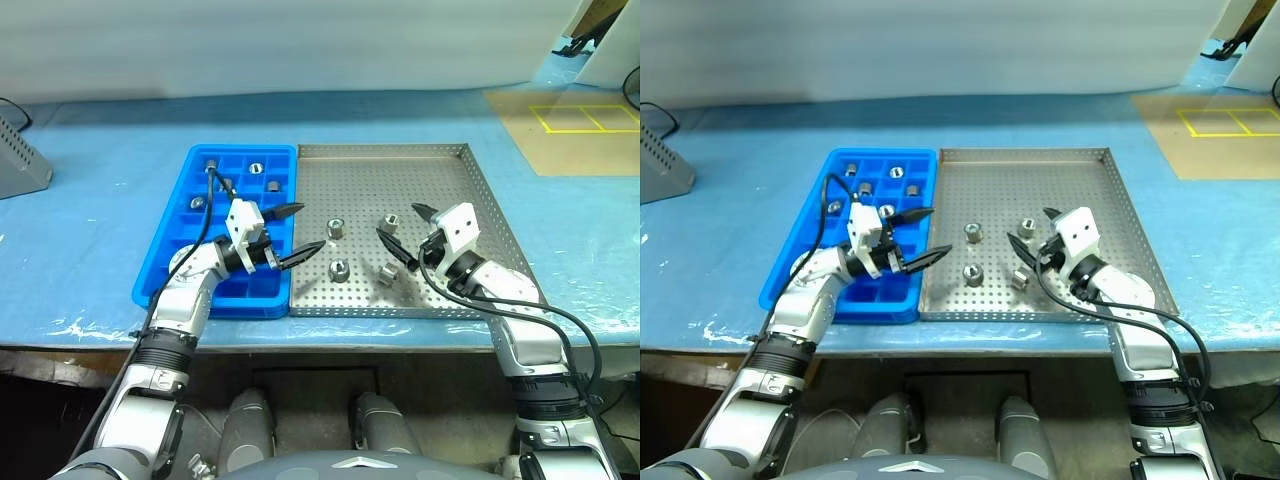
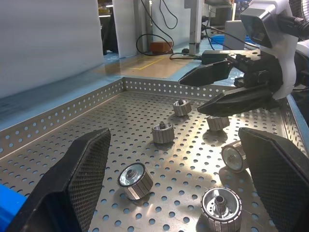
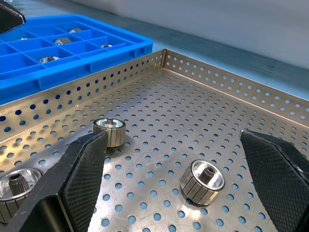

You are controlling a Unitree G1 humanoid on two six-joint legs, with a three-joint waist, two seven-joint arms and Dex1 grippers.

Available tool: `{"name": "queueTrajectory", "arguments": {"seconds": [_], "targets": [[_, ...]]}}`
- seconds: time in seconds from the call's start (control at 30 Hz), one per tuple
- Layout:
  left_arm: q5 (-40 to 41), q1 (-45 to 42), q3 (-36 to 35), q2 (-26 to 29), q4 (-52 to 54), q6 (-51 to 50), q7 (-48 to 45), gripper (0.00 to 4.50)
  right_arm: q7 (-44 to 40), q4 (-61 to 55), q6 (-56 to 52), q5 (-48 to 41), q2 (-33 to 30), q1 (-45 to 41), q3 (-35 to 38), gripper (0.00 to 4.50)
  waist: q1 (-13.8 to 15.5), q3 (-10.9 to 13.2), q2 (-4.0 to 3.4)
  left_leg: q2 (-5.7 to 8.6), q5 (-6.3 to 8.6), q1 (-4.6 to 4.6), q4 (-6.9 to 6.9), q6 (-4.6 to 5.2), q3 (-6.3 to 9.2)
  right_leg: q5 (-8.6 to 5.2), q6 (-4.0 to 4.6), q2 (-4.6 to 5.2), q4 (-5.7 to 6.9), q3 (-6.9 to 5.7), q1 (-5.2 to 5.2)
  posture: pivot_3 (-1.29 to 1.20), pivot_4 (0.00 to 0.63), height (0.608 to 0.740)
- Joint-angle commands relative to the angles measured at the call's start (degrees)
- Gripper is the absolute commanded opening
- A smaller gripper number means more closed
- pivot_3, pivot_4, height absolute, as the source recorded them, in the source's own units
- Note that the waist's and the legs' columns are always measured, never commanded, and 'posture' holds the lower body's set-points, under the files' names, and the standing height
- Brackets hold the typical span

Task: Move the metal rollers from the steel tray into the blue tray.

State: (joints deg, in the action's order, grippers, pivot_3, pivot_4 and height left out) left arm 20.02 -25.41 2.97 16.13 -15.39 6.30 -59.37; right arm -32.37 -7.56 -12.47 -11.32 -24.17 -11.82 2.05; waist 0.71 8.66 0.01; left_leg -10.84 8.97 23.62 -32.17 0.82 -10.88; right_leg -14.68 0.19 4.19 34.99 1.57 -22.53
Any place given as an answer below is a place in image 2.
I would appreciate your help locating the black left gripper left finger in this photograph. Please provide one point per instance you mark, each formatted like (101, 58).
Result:
(60, 193)

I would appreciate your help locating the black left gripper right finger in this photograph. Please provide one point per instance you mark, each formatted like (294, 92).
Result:
(282, 183)

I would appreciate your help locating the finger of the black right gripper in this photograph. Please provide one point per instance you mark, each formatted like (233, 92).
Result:
(241, 101)
(207, 73)

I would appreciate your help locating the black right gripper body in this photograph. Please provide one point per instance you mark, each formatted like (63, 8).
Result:
(263, 70)

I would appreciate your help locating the metal pulley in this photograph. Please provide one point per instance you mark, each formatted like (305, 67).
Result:
(220, 212)
(182, 108)
(163, 134)
(217, 122)
(233, 158)
(135, 182)

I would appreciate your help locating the metal pulley back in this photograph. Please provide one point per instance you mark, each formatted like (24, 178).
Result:
(182, 108)

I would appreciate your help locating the blue plastic compartment tray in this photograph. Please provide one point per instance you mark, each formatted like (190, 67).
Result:
(9, 203)

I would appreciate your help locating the brown box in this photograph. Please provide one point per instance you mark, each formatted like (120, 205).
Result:
(161, 47)

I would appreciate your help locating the black power adapter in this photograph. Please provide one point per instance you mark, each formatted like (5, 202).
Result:
(214, 57)

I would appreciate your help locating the brown floor mat yellow tape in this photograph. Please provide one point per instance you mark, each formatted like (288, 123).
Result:
(154, 66)

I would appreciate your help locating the perforated metal tray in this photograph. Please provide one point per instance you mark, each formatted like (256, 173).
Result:
(135, 113)

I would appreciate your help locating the white foam backdrop panel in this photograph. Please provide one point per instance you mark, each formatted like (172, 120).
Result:
(48, 41)

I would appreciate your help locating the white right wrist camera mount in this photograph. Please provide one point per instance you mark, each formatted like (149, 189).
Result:
(287, 60)

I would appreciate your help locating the grey metal post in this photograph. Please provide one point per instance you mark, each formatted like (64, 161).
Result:
(195, 26)

